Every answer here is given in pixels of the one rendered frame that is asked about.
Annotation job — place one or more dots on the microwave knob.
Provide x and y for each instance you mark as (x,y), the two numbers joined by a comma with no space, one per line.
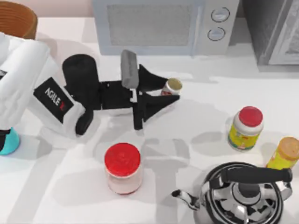
(220,14)
(216,34)

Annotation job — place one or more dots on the orange-lidded yellow bottle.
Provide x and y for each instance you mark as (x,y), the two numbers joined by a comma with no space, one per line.
(285,154)

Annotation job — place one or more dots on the brown ribbed plant pot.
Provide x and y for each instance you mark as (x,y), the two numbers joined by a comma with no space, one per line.
(16,18)

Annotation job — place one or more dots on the shiny steel kettle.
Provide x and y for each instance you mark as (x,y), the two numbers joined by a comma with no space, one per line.
(245,198)

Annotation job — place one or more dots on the red-lidded pink jar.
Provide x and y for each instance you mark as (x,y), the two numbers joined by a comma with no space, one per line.
(122,168)

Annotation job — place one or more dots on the pale grey rounded box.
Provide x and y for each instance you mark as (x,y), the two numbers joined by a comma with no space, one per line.
(129,67)

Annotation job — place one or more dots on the pale microwave oven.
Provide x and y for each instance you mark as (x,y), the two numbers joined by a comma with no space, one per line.
(149,25)

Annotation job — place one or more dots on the teal cup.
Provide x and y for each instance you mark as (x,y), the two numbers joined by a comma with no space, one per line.
(12,142)

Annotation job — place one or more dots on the red and white can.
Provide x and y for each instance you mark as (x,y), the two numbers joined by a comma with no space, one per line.
(173,86)

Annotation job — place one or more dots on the red-lidded yellow label bottle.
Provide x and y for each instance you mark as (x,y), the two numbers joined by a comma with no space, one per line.
(245,130)

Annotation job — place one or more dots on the grey cabinet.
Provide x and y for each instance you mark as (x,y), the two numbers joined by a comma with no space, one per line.
(273,30)

